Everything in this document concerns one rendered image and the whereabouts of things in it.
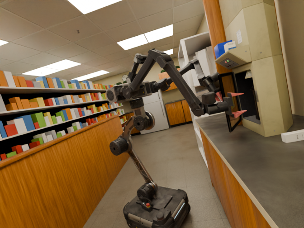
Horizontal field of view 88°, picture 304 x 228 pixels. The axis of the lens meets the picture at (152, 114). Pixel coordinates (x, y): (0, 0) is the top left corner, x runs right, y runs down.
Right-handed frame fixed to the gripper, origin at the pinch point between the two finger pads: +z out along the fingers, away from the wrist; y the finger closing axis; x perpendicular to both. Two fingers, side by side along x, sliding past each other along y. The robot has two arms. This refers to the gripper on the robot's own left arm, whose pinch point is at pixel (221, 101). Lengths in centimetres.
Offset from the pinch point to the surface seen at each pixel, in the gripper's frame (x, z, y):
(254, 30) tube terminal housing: 2.3, -22.8, -40.1
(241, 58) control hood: 7.5, -14.0, -27.0
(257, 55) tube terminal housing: 2.6, -10.3, -33.4
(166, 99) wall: -408, -149, 327
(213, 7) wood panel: -24, -65, -30
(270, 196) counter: 60, 37, -16
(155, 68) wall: -399, -272, 280
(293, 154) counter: 27, 39, -21
